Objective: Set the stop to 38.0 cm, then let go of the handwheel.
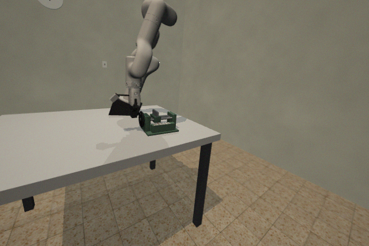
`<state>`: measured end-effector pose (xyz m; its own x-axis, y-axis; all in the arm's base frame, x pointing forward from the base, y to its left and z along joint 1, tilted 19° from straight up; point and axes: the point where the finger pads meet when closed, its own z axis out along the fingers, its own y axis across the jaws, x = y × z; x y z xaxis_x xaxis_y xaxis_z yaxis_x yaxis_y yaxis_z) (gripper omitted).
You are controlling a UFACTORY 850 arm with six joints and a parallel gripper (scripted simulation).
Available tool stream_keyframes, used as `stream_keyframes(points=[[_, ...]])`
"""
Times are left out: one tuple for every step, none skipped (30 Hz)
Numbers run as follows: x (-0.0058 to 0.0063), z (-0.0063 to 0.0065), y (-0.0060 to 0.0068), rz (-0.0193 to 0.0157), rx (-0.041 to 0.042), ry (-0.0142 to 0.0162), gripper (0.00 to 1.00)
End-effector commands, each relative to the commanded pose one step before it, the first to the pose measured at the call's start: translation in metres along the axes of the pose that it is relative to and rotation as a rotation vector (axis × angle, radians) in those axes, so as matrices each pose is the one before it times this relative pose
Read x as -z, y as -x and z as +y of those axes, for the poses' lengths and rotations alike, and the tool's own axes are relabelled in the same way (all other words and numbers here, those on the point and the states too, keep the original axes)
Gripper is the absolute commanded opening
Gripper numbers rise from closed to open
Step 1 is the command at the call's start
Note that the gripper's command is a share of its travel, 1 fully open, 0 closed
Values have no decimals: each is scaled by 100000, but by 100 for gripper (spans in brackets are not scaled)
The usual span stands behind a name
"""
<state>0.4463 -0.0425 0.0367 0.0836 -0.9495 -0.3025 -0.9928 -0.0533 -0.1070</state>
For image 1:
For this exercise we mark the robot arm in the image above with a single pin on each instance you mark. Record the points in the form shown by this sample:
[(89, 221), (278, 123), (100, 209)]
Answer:
[(154, 13)]

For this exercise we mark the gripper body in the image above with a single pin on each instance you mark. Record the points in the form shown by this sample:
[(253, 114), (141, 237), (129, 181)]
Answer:
[(134, 93)]

